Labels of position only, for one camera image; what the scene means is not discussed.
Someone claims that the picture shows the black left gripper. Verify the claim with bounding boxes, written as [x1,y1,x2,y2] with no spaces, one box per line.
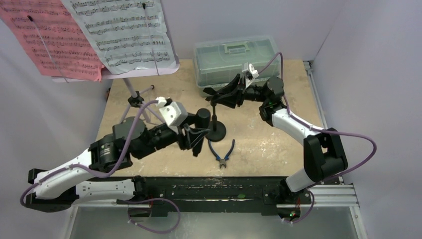
[134,113,211,160]

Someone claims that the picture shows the black clarinet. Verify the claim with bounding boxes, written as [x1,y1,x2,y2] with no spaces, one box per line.
[193,108,211,157]

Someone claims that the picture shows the black round disc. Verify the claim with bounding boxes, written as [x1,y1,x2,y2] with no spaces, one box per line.
[203,87,228,143]

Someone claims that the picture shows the white perforated music stand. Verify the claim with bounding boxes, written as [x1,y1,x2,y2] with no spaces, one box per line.
[49,0,180,124]

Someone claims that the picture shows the white sheet music page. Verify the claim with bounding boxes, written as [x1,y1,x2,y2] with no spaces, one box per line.
[62,0,177,75]

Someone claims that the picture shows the pink sheet music page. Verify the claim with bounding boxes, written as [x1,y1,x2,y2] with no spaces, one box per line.
[0,0,104,81]

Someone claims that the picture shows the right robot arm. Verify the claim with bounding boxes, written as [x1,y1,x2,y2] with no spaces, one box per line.
[203,74,348,203]

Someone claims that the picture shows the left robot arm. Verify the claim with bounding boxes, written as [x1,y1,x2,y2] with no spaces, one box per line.
[19,108,211,213]

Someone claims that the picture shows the clear green storage box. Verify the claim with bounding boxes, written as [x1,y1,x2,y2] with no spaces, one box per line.
[193,35,281,97]

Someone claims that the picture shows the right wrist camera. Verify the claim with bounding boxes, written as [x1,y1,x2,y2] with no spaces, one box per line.
[242,63,259,89]

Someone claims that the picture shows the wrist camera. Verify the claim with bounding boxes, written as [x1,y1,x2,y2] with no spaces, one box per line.
[155,97,188,130]
[242,63,259,89]

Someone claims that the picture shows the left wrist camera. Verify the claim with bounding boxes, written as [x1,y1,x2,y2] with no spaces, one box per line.
[155,97,188,130]

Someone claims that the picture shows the blue handled pliers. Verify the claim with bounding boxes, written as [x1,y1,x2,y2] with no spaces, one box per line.
[208,138,236,169]

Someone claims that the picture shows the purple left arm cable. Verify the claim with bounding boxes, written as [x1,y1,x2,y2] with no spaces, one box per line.
[19,99,181,235]

